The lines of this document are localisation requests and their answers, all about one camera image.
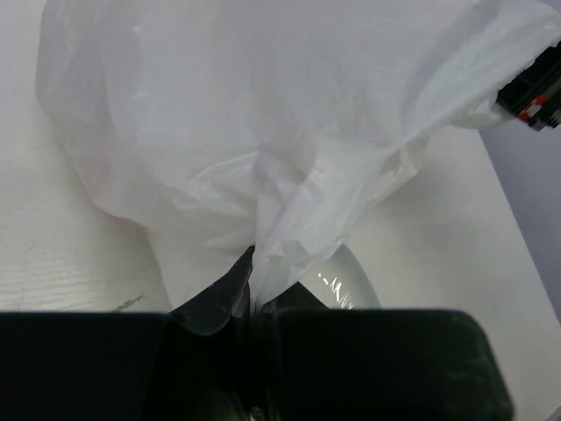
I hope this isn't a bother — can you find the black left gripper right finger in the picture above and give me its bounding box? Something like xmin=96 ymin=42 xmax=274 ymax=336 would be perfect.
xmin=254 ymin=285 xmax=514 ymax=420

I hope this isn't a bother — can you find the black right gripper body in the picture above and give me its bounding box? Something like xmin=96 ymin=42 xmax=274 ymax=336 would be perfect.
xmin=496 ymin=43 xmax=560 ymax=132

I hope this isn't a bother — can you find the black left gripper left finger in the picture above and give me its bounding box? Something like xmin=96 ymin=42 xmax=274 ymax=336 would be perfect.
xmin=1 ymin=250 xmax=252 ymax=420

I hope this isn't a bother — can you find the white plastic bag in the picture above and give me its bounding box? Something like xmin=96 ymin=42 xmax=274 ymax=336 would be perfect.
xmin=36 ymin=1 xmax=560 ymax=306

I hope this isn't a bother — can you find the white oval plate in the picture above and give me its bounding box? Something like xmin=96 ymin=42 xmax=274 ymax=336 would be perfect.
xmin=300 ymin=245 xmax=380 ymax=310

